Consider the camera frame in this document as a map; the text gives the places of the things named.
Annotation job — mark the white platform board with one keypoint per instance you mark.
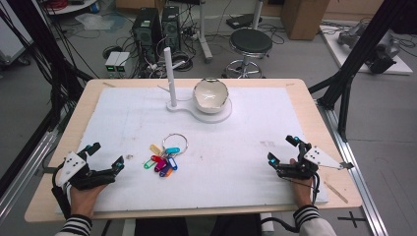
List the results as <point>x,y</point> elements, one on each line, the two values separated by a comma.
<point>401,67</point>

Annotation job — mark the black round stool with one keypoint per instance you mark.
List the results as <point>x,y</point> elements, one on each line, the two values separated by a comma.
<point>250,41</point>

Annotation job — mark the black computer tower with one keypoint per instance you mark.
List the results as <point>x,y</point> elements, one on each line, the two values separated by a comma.
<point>146,31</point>
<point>171,26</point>

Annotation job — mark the brown cardboard box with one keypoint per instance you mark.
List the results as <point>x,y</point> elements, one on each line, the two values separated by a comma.
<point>303,18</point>

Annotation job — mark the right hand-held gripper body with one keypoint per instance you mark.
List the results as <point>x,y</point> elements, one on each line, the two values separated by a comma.
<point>323,158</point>

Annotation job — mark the flat black device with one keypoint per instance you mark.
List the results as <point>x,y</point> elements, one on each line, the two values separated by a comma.
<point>242,21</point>

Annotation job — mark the person's right hand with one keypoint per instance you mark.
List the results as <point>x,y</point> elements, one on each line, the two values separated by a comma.
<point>302,193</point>

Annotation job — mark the white foam sheet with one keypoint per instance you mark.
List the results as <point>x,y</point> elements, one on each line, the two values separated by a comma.
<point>229,157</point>

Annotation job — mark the aluminium rail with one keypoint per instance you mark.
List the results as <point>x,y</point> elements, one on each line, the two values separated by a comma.
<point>28,164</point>
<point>357,170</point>

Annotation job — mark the grey machine on platform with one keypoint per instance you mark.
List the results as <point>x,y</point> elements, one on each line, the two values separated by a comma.
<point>382,49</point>

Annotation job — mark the clear plastic sheet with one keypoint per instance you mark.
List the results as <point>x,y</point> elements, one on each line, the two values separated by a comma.
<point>93,22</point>

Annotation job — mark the round white table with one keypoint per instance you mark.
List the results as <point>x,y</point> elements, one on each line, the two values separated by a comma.
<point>70,7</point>

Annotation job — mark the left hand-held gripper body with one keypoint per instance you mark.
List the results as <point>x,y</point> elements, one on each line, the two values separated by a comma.
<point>72,165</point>

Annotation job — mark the person's left hand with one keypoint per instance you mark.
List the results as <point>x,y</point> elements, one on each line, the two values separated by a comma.
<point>84,201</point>

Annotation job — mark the thin wooden stick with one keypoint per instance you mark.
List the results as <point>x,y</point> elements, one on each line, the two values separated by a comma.
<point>336,192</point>

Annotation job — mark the white table leg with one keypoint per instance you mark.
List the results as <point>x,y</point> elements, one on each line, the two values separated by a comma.
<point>204,32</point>

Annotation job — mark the white bowl with metallic rim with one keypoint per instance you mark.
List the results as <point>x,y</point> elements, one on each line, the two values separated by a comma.
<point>210,95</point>

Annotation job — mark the small white power box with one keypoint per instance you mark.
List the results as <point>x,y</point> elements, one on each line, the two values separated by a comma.
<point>122,61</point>
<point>111,61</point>

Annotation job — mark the black metal frame strut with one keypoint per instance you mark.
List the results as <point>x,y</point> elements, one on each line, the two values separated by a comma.
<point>36,36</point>
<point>360,42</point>

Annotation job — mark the white stand with post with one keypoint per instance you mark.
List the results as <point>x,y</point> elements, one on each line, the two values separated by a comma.
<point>171,75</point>

